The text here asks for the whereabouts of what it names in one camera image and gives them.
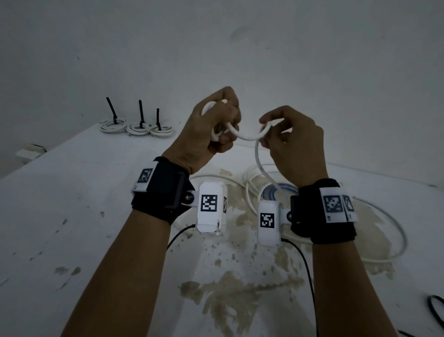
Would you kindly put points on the person's right hand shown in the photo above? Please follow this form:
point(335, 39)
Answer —
point(301, 152)

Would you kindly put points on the person's left hand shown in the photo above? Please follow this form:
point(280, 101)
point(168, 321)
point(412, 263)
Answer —
point(194, 142)

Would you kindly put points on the black cable ties bunch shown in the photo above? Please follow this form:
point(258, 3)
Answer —
point(432, 309)

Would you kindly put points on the person's left forearm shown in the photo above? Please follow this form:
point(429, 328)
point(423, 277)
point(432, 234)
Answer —
point(118, 277)

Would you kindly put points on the person's right forearm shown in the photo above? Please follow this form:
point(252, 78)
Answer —
point(350, 291)

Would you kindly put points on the white checkered marker tag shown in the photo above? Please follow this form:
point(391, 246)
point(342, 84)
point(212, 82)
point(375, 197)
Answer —
point(145, 176)
point(333, 204)

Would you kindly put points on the white power adapter box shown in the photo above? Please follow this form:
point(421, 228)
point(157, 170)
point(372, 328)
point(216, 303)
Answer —
point(27, 153)

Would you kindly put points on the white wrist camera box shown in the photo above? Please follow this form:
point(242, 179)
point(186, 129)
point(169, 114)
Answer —
point(267, 237)
point(210, 225)

